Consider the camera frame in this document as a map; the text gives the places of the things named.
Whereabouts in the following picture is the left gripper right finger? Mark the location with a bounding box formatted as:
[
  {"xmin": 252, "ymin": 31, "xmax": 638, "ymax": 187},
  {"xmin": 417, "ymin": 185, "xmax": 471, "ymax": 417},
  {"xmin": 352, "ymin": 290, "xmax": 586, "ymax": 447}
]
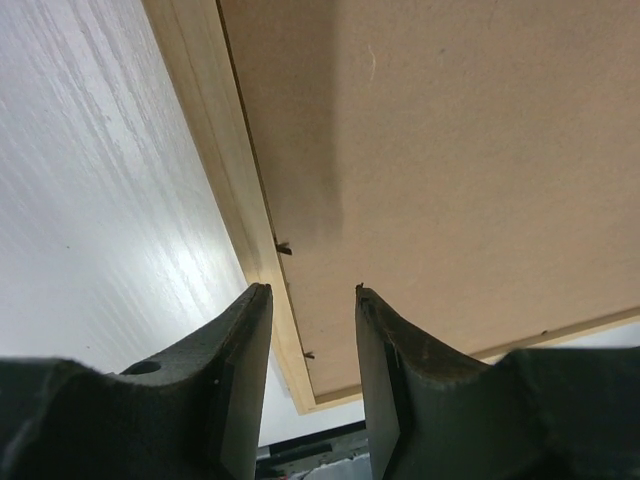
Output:
[{"xmin": 355, "ymin": 286, "xmax": 639, "ymax": 479}]

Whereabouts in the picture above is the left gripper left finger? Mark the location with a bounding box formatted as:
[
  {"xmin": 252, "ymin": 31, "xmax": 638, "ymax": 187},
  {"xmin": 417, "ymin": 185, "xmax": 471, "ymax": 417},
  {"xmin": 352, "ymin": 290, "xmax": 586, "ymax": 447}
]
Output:
[{"xmin": 1, "ymin": 283, "xmax": 272, "ymax": 479}]

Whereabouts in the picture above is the wooden picture frame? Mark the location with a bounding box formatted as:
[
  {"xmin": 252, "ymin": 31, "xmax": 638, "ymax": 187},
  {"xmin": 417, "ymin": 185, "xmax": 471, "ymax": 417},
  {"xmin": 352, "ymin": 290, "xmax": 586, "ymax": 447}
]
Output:
[{"xmin": 144, "ymin": 1, "xmax": 639, "ymax": 413}]

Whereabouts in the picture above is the black speckled base plate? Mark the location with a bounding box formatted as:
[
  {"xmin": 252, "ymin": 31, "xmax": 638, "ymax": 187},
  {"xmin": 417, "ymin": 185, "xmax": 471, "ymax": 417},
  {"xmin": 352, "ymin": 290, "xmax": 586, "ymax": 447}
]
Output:
[{"xmin": 255, "ymin": 421, "xmax": 372, "ymax": 479}]

